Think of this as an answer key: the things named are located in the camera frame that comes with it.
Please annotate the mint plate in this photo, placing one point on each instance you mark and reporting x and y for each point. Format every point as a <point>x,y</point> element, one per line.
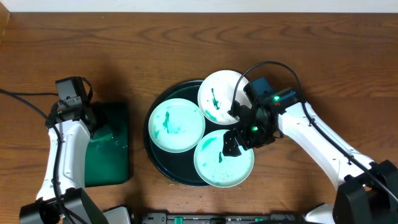
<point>219,170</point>
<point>176,125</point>

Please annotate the green sponge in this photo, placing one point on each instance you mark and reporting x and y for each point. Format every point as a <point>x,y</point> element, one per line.
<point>102,134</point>

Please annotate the round dark green tray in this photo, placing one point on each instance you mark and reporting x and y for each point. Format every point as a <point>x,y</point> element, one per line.
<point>179,166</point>

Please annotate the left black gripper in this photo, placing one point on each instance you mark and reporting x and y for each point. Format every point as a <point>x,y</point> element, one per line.
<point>90,116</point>

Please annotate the dark green rectangular tray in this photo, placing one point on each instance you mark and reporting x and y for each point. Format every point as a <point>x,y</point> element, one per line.
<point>107,162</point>

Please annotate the mint plate front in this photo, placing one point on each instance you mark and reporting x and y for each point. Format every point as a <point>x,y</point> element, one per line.
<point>219,170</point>

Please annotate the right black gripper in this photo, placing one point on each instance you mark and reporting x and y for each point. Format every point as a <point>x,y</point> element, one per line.
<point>248,144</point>

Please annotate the white plate with green stain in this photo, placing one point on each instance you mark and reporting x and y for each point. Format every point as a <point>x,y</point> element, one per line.
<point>215,96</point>

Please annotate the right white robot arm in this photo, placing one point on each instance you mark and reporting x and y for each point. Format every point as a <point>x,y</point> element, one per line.
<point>366,191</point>

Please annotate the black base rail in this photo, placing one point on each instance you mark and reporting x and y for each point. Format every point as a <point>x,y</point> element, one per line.
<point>195,218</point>

